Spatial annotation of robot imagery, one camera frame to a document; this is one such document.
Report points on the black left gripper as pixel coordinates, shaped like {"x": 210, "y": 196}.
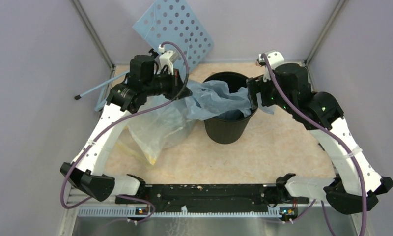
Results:
{"x": 177, "y": 85}

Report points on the light blue perforated stand plate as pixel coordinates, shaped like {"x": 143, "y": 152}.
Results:
{"x": 174, "y": 21}

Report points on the light blue trash bag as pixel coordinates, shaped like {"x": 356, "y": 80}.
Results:
{"x": 214, "y": 99}

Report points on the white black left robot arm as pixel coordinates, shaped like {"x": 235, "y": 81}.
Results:
{"x": 86, "y": 172}

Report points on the white slotted cable duct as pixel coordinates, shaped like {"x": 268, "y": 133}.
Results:
{"x": 133, "y": 212}

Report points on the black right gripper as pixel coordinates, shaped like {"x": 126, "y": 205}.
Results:
{"x": 256, "y": 85}

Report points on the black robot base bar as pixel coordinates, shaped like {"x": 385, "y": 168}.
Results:
{"x": 216, "y": 198}

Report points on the black plastic trash bin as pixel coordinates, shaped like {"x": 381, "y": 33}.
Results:
{"x": 227, "y": 131}

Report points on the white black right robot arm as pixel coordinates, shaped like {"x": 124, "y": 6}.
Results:
{"x": 356, "y": 185}

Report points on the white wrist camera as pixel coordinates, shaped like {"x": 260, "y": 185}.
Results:
{"x": 167, "y": 58}
{"x": 274, "y": 59}

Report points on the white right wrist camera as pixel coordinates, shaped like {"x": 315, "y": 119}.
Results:
{"x": 274, "y": 59}

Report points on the light blue tripod legs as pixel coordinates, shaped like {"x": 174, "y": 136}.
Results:
{"x": 102, "y": 87}

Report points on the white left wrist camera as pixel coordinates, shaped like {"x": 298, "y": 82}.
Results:
{"x": 167, "y": 58}

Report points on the translucent yellowish trash bag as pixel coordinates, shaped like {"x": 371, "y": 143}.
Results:
{"x": 146, "y": 136}

